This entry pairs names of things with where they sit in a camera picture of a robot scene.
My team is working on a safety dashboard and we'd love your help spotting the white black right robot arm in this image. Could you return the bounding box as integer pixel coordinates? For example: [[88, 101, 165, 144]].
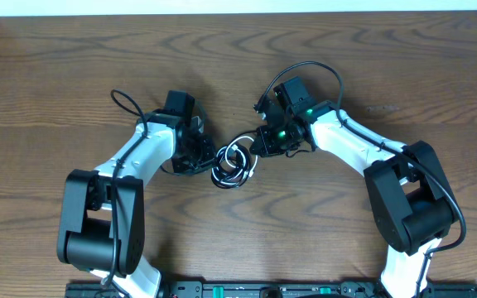
[[250, 77, 466, 297]]

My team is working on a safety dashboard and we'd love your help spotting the white USB cable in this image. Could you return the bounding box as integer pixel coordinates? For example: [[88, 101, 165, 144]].
[[220, 136, 259, 183]]

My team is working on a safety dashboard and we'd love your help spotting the black USB cable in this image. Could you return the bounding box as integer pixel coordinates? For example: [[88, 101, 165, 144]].
[[210, 130, 260, 190]]

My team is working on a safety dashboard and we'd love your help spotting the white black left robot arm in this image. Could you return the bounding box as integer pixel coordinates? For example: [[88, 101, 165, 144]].
[[56, 90, 215, 297]]

